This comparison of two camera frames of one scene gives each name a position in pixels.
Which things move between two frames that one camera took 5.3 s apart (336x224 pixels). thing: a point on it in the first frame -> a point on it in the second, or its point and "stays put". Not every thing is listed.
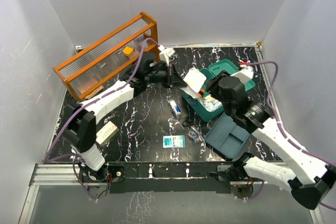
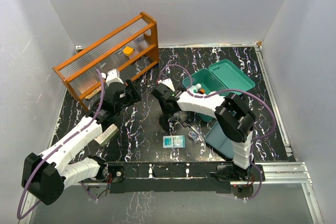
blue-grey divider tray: (226, 137) stays put
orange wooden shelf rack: (136, 39) stays put
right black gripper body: (214, 90) -> (166, 111)
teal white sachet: (174, 141) stays put
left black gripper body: (158, 76) -> (130, 97)
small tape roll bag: (193, 136) stays put
